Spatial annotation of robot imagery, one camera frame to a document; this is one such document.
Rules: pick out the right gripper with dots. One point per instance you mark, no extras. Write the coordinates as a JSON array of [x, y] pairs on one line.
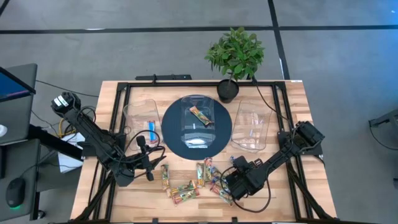
[[244, 183]]

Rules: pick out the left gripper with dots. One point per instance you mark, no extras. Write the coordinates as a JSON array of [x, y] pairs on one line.
[[148, 174]]

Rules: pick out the orange peanut butter granola bar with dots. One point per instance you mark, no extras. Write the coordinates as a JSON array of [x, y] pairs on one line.
[[200, 115], [183, 188], [165, 176], [200, 175]]

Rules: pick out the red chewy granola bar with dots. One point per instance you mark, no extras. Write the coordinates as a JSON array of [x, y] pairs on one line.
[[186, 196], [208, 169], [221, 194], [152, 132]]

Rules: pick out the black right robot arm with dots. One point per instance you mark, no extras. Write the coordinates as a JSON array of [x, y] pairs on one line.
[[280, 155]]

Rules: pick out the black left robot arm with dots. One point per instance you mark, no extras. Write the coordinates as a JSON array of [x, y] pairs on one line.
[[90, 133]]

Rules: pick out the dark round woven placemat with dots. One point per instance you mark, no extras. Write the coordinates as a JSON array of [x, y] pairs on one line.
[[172, 130]]

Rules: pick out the clear plastic bin with label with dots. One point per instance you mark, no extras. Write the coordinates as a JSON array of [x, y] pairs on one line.
[[197, 130]]

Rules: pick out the white box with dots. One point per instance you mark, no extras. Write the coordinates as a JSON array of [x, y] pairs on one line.
[[70, 161]]

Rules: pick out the black power strip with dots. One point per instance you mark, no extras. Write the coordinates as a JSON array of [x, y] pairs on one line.
[[163, 77]]

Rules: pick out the black plant pot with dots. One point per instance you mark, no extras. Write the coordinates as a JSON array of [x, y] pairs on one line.
[[228, 91]]

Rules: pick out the green leafy small tree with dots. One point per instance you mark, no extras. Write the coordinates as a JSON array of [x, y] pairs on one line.
[[236, 53]]

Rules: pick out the dark grey desk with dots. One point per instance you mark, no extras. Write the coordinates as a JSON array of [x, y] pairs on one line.
[[18, 155]]

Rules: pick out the black computer mouse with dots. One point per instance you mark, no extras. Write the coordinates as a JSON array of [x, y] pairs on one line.
[[15, 193]]

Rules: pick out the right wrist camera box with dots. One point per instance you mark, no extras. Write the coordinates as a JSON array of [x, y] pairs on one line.
[[241, 162]]

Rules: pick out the black aluminium table frame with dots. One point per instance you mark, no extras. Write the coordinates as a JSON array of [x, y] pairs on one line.
[[202, 84]]

